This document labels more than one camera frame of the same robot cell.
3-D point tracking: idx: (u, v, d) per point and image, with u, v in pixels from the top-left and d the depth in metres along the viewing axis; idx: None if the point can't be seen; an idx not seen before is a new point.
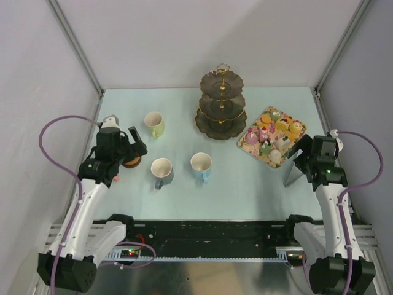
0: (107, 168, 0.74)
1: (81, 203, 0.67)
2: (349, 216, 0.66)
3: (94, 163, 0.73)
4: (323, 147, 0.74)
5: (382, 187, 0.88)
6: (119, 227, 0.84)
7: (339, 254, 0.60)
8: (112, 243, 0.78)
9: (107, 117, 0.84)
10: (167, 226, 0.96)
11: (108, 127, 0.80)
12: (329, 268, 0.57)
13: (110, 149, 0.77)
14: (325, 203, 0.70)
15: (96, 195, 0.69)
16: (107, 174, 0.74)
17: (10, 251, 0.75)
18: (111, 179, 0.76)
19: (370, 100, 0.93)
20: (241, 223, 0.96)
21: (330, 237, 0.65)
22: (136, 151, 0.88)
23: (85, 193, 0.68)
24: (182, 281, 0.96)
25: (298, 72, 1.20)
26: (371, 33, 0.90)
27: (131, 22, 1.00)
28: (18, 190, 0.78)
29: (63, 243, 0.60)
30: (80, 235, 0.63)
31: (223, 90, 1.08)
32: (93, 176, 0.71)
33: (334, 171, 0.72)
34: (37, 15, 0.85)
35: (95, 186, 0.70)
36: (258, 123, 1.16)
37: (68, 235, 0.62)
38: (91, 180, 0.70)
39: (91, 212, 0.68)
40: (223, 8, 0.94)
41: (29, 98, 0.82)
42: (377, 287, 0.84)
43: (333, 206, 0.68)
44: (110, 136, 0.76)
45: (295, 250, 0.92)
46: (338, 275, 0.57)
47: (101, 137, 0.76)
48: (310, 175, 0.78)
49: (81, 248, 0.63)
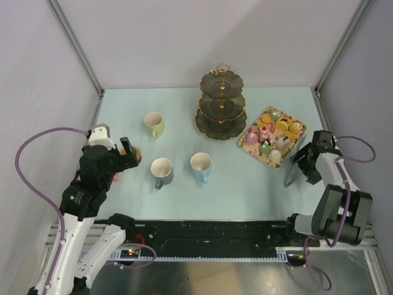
0: (91, 200, 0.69)
1: (64, 243, 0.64)
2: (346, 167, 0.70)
3: (76, 194, 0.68)
4: (320, 134, 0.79)
5: (382, 187, 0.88)
6: (117, 233, 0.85)
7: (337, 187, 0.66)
8: (109, 253, 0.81)
9: (97, 126, 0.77)
10: (167, 225, 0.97)
11: (95, 145, 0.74)
12: (328, 192, 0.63)
13: (95, 175, 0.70)
14: (323, 162, 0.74)
15: (80, 232, 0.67)
16: (90, 206, 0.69)
17: (10, 251, 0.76)
18: (97, 208, 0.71)
19: (370, 100, 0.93)
20: (241, 223, 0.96)
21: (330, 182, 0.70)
22: (126, 162, 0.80)
23: (67, 231, 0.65)
24: (182, 281, 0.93)
25: (298, 72, 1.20)
26: (371, 34, 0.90)
27: (131, 22, 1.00)
28: (18, 191, 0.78)
29: (48, 285, 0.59)
30: (65, 274, 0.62)
31: (223, 90, 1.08)
32: (76, 209, 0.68)
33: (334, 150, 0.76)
34: (37, 15, 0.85)
35: (77, 224, 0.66)
36: (258, 123, 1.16)
37: (52, 276, 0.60)
38: (73, 217, 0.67)
39: (75, 247, 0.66)
40: (223, 8, 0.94)
41: (29, 99, 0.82)
42: (377, 287, 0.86)
43: (331, 163, 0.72)
44: (94, 163, 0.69)
45: (295, 250, 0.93)
46: (336, 202, 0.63)
47: (83, 164, 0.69)
48: (309, 155, 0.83)
49: (69, 285, 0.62)
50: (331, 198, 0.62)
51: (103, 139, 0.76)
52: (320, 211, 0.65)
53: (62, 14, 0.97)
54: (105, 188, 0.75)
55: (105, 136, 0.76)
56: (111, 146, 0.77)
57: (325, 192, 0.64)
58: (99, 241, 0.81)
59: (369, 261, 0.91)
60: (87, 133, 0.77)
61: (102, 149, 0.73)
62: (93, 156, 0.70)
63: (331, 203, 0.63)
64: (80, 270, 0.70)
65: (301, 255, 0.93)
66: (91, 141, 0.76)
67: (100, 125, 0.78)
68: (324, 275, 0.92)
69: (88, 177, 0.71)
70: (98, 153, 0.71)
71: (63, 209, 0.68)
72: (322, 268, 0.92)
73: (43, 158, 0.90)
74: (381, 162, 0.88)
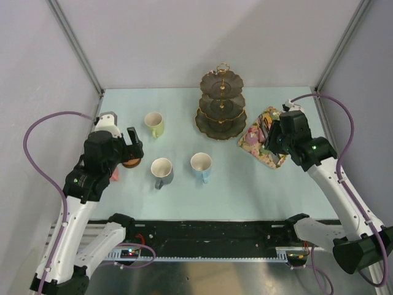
0: (94, 183, 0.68)
1: (65, 225, 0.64)
2: (355, 190, 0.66)
3: (80, 177, 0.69)
4: (295, 125, 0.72)
5: (385, 187, 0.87)
6: (118, 230, 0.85)
7: (365, 235, 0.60)
8: (109, 247, 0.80)
9: (105, 114, 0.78)
10: (167, 225, 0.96)
11: (101, 131, 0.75)
12: (362, 254, 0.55)
13: (98, 159, 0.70)
14: (325, 183, 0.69)
15: (81, 216, 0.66)
16: (94, 190, 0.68)
17: (10, 251, 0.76)
18: (101, 193, 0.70)
19: (369, 101, 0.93)
20: (241, 223, 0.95)
21: (347, 219, 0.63)
22: (131, 153, 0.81)
23: (69, 214, 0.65)
24: (182, 281, 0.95)
25: (299, 72, 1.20)
26: (371, 34, 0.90)
27: (130, 23, 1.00)
28: (18, 190, 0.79)
29: (48, 268, 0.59)
30: (66, 258, 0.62)
31: (223, 90, 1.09)
32: (79, 191, 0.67)
33: (315, 141, 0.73)
34: (37, 16, 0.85)
35: (80, 207, 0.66)
36: (258, 123, 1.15)
37: (52, 259, 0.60)
38: (76, 199, 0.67)
39: (77, 233, 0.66)
40: (222, 8, 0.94)
41: (29, 99, 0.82)
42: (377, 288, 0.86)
43: (336, 185, 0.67)
44: (98, 147, 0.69)
45: (295, 250, 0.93)
46: (369, 256, 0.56)
47: (88, 148, 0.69)
48: (297, 159, 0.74)
49: (69, 271, 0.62)
50: (366, 257, 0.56)
51: (107, 125, 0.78)
52: (349, 263, 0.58)
53: (62, 13, 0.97)
54: (108, 173, 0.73)
55: (113, 125, 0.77)
56: (118, 134, 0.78)
57: (358, 252, 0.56)
58: (101, 235, 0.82)
59: None
60: (96, 117, 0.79)
61: (108, 134, 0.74)
62: (96, 140, 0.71)
63: (365, 260, 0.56)
64: (80, 260, 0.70)
65: (301, 255, 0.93)
66: (98, 127, 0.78)
67: (108, 112, 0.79)
68: (327, 279, 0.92)
69: (91, 161, 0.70)
70: (102, 138, 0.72)
71: (67, 193, 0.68)
72: (323, 270, 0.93)
73: (42, 158, 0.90)
74: (384, 162, 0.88)
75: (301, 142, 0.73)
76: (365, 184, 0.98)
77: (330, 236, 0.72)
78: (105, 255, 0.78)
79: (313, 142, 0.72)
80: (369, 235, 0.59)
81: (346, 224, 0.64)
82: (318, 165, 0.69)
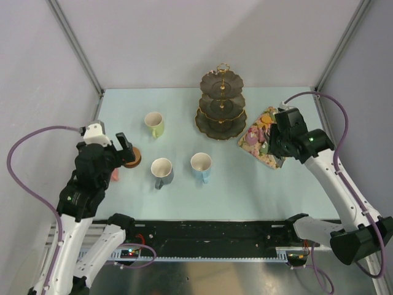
0: (88, 201, 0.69)
1: (61, 244, 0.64)
2: (352, 182, 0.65)
3: (73, 194, 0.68)
4: (289, 117, 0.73)
5: (385, 187, 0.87)
6: (117, 233, 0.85)
7: (362, 225, 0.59)
8: (108, 253, 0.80)
9: (92, 123, 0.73)
10: (167, 225, 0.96)
11: (92, 145, 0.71)
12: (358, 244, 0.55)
13: (91, 176, 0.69)
14: (322, 174, 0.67)
15: (77, 233, 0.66)
16: (88, 207, 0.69)
17: (10, 252, 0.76)
18: (96, 209, 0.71)
19: (370, 101, 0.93)
20: (241, 223, 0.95)
21: (344, 210, 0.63)
22: (123, 157, 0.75)
23: (65, 232, 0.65)
24: (182, 281, 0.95)
25: (299, 72, 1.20)
26: (371, 34, 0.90)
27: (130, 23, 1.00)
28: (19, 191, 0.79)
29: (46, 286, 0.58)
30: (64, 275, 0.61)
31: (223, 90, 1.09)
32: (73, 209, 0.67)
33: (312, 132, 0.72)
34: (37, 16, 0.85)
35: (75, 225, 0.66)
36: (258, 123, 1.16)
37: (50, 276, 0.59)
38: (72, 217, 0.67)
39: (73, 249, 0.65)
40: (223, 8, 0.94)
41: (29, 99, 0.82)
42: (377, 288, 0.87)
43: (333, 176, 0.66)
44: (91, 163, 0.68)
45: (295, 250, 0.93)
46: (367, 246, 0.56)
47: (79, 165, 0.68)
48: (295, 152, 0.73)
49: (68, 287, 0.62)
50: (363, 246, 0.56)
51: (99, 136, 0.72)
52: (347, 253, 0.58)
53: (62, 13, 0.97)
54: (104, 187, 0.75)
55: (102, 134, 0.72)
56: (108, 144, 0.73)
57: (354, 242, 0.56)
58: (99, 241, 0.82)
59: (369, 261, 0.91)
60: (82, 129, 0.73)
61: (99, 148, 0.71)
62: (88, 156, 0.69)
63: (362, 249, 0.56)
64: (80, 269, 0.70)
65: (301, 255, 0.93)
66: (86, 139, 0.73)
67: (94, 121, 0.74)
68: (326, 278, 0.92)
69: (85, 177, 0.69)
70: (94, 152, 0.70)
71: (61, 211, 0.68)
72: (324, 271, 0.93)
73: (42, 158, 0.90)
74: (384, 162, 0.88)
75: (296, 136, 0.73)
76: (365, 184, 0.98)
77: (328, 231, 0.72)
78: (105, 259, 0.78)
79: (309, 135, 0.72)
80: (366, 225, 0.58)
81: (342, 214, 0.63)
82: (314, 155, 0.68)
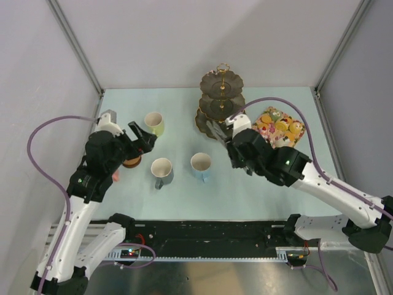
0: (98, 184, 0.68)
1: (69, 224, 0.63)
2: (344, 182, 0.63)
3: (84, 177, 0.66)
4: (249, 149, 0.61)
5: (386, 187, 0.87)
6: (118, 231, 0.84)
7: (377, 219, 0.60)
8: (108, 248, 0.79)
9: (103, 114, 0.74)
10: (167, 225, 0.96)
11: (102, 131, 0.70)
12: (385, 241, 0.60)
13: (101, 160, 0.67)
14: (316, 190, 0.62)
15: (85, 216, 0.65)
16: (97, 190, 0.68)
17: (9, 252, 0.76)
18: (104, 193, 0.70)
19: (369, 101, 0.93)
20: (241, 223, 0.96)
21: (353, 214, 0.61)
22: (139, 147, 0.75)
23: (73, 212, 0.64)
24: (182, 281, 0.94)
25: (299, 72, 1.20)
26: (370, 33, 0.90)
27: (130, 23, 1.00)
28: (19, 190, 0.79)
29: (49, 266, 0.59)
30: (67, 257, 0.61)
31: (223, 90, 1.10)
32: (83, 191, 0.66)
33: (282, 152, 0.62)
34: (37, 15, 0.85)
35: (84, 206, 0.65)
36: (258, 123, 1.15)
37: (53, 257, 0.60)
38: (80, 199, 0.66)
39: (80, 232, 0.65)
40: (223, 8, 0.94)
41: (29, 99, 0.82)
42: (377, 288, 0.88)
43: (327, 188, 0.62)
44: (99, 149, 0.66)
45: (295, 250, 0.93)
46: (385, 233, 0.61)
47: (89, 149, 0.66)
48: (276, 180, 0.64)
49: (69, 270, 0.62)
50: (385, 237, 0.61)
51: (107, 124, 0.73)
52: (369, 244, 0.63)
53: (62, 13, 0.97)
54: (112, 173, 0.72)
55: (111, 123, 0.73)
56: (118, 131, 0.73)
57: (381, 239, 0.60)
58: (100, 236, 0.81)
59: (369, 261, 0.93)
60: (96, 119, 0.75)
61: (108, 134, 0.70)
62: (97, 141, 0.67)
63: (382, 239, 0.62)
64: (80, 260, 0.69)
65: (301, 255, 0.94)
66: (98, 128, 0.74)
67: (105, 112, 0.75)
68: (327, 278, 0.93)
69: (94, 161, 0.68)
70: (103, 139, 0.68)
71: (70, 191, 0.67)
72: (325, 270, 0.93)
73: (42, 158, 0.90)
74: (385, 161, 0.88)
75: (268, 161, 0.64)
76: (365, 183, 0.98)
77: (336, 227, 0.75)
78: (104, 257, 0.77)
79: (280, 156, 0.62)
80: (381, 217, 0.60)
81: (353, 217, 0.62)
82: (301, 178, 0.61)
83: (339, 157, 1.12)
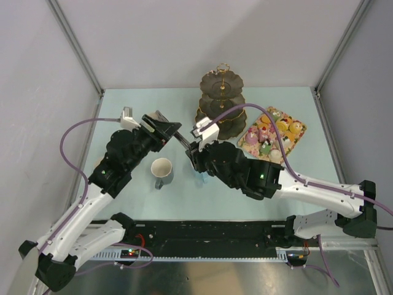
0: (118, 180, 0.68)
1: (80, 207, 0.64)
2: (320, 180, 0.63)
3: (107, 170, 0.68)
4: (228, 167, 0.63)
5: (383, 187, 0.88)
6: (117, 230, 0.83)
7: (361, 208, 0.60)
8: (106, 244, 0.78)
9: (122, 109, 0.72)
10: (167, 225, 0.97)
11: (122, 131, 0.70)
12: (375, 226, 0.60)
13: (120, 160, 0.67)
14: (295, 195, 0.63)
15: (97, 203, 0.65)
16: (116, 186, 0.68)
17: (8, 252, 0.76)
18: (120, 190, 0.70)
19: (369, 101, 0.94)
20: (241, 223, 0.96)
21: (337, 207, 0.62)
22: (162, 138, 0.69)
23: (87, 198, 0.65)
24: (182, 281, 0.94)
25: (299, 72, 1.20)
26: (370, 33, 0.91)
27: (130, 23, 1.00)
28: (19, 190, 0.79)
29: (50, 241, 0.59)
30: (69, 237, 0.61)
31: (223, 90, 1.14)
32: (102, 183, 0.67)
33: (258, 167, 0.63)
34: (37, 15, 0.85)
35: (99, 195, 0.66)
36: (258, 123, 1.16)
37: (56, 233, 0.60)
38: (97, 187, 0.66)
39: (87, 217, 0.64)
40: (223, 8, 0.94)
41: (29, 99, 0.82)
42: (377, 288, 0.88)
43: (306, 190, 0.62)
44: (120, 148, 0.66)
45: (295, 250, 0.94)
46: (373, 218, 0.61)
47: (109, 150, 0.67)
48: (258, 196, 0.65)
49: (67, 250, 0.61)
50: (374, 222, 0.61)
51: (125, 120, 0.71)
52: (363, 232, 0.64)
53: (62, 13, 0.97)
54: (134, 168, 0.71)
55: (129, 118, 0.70)
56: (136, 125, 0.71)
57: (372, 225, 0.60)
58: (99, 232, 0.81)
59: (369, 261, 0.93)
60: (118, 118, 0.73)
61: (128, 134, 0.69)
62: (118, 145, 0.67)
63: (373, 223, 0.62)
64: (73, 249, 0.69)
65: (301, 255, 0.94)
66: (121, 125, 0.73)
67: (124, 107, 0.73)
68: (328, 275, 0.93)
69: (115, 159, 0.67)
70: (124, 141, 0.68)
71: (90, 179, 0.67)
72: (324, 269, 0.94)
73: (42, 158, 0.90)
74: (385, 161, 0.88)
75: (245, 179, 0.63)
76: None
77: (329, 220, 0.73)
78: (97, 253, 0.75)
79: (254, 171, 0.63)
80: (363, 204, 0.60)
81: (339, 210, 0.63)
82: (279, 188, 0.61)
83: (339, 157, 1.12)
